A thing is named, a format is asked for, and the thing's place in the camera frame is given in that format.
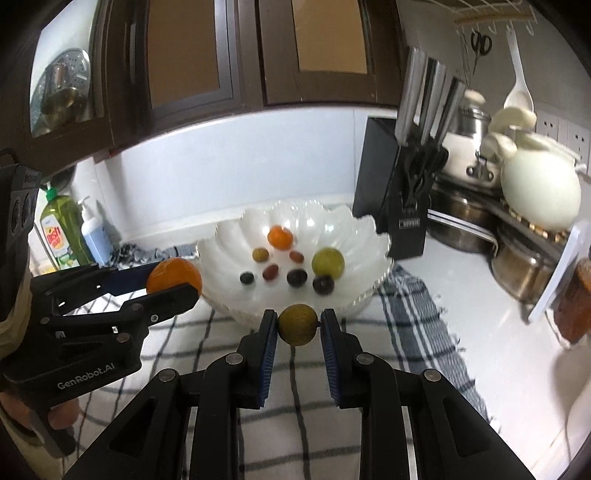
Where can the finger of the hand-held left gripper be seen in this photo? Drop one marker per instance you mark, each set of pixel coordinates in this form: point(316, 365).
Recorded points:
point(124, 279)
point(166, 302)

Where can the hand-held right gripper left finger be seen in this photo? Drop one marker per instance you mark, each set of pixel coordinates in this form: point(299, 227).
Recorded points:
point(268, 360)

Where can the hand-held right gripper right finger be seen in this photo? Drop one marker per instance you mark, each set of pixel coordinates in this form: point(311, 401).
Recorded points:
point(330, 364)

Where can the round orange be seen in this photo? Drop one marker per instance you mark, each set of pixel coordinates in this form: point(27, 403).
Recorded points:
point(279, 237)
point(173, 272)

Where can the yellow-green plum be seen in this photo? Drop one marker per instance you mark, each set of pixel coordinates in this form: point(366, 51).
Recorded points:
point(298, 325)

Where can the white scalloped bowl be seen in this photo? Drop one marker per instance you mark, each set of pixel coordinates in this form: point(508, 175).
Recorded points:
point(221, 249)

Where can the dark purple plum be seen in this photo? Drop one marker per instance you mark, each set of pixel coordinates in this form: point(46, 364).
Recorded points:
point(323, 285)
point(296, 277)
point(247, 278)

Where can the small red plum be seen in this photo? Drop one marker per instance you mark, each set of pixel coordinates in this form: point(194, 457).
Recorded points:
point(271, 273)
point(296, 256)

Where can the person's left hand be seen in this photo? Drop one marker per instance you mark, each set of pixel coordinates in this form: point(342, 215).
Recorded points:
point(62, 415)

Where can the blue pump bottle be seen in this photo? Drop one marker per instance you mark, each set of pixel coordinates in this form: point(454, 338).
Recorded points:
point(97, 240)

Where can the checked white cloth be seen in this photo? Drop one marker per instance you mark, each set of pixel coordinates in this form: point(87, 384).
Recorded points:
point(295, 415)

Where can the green dish soap bottle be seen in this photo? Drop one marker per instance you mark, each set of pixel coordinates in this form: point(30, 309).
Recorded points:
point(64, 226)

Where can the large green plum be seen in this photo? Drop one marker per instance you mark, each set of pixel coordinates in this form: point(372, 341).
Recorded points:
point(328, 262)

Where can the small yellow-brown plum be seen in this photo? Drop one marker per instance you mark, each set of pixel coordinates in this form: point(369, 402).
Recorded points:
point(261, 254)

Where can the dark round pan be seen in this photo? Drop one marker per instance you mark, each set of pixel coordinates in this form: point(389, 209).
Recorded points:
point(67, 177)

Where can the black knife block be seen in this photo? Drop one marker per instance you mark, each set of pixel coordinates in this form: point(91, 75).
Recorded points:
point(378, 184)

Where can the steel steamer plate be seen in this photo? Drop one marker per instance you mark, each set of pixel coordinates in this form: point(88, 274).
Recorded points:
point(64, 87)

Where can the black kitchen scissors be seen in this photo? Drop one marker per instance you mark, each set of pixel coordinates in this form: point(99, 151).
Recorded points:
point(422, 168)

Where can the white board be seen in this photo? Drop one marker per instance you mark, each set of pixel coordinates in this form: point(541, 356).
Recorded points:
point(556, 272)

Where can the white enamel pot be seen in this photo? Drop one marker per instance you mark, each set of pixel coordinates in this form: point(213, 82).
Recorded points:
point(461, 157)

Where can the brown jar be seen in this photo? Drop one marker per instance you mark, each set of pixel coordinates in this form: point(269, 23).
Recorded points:
point(575, 300)

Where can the white pitcher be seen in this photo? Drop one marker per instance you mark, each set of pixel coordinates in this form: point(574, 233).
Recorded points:
point(540, 189)

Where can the steel container with lid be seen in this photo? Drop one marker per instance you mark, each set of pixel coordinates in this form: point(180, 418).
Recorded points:
point(473, 115)

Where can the white ladle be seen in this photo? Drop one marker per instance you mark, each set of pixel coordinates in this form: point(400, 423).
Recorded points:
point(519, 94)

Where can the hanging black scissors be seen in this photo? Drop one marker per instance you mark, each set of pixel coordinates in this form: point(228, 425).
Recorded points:
point(480, 50)

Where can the wooden hook rack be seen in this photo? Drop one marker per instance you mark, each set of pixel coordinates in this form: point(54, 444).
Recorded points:
point(489, 15)

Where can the dark wooden wall cabinet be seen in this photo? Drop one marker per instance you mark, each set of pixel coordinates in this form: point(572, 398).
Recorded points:
point(249, 55)

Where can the white wall socket panel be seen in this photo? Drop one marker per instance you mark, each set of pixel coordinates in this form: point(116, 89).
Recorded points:
point(549, 127)

